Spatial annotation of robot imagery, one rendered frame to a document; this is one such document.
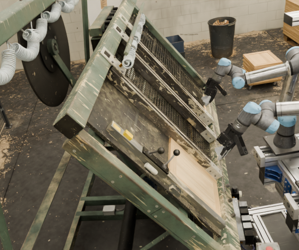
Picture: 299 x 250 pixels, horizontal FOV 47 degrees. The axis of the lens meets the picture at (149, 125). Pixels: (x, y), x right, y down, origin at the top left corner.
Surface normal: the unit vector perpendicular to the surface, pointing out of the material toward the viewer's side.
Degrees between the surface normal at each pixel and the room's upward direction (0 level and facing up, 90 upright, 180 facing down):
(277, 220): 0
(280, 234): 0
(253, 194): 0
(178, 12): 90
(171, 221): 90
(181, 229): 90
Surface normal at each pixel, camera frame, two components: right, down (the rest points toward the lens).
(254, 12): 0.11, 0.52
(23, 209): -0.12, -0.83
